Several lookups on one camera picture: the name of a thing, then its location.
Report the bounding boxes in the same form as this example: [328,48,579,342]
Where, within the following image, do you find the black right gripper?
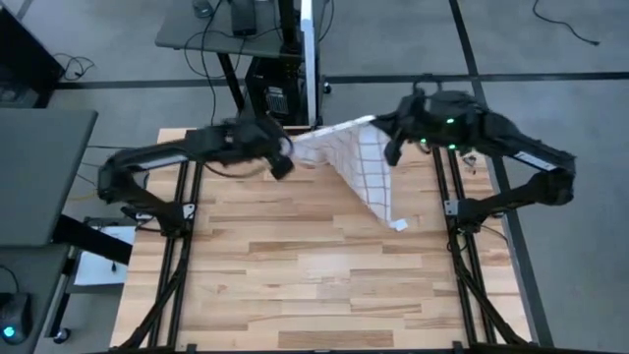
[371,90,444,166]

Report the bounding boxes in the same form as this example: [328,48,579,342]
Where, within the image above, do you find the low grey side table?
[0,243,71,354]

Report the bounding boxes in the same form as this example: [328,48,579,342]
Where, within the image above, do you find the black desk leg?
[215,51,248,115]

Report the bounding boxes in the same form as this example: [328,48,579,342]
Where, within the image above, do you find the black monitor stand pole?
[278,0,302,51]

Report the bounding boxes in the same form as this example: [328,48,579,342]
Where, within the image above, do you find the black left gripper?
[223,117,297,181]

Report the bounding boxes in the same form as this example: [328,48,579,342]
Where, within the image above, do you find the black aluminium table frame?
[116,126,533,354]

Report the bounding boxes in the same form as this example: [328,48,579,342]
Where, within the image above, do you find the black computer tower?
[244,56,315,127]

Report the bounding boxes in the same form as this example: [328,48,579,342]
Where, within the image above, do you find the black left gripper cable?
[202,161,267,180]

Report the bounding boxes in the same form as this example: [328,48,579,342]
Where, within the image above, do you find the large grey side table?
[0,107,99,248]

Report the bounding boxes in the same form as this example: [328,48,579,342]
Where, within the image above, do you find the white paper sheet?
[73,225,137,287]

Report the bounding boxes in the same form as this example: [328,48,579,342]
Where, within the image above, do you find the black side table leg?
[52,214,135,266]

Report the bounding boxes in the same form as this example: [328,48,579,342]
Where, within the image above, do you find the white red-checked towel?
[289,114,410,233]

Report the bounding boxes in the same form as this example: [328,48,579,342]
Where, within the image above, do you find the coiled black floor cable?
[52,52,97,83]

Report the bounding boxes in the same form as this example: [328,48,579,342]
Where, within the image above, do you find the white vertical pole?
[300,0,321,127]

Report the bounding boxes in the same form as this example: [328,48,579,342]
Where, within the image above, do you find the yellow cable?
[67,188,101,204]

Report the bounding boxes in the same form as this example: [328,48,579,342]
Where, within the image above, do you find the grey standing desk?
[155,0,315,61]

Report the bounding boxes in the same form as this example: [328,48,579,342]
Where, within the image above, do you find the black mouse with blue light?
[0,291,33,346]

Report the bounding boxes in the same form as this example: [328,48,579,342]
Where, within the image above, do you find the black cabinet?
[0,4,66,110]

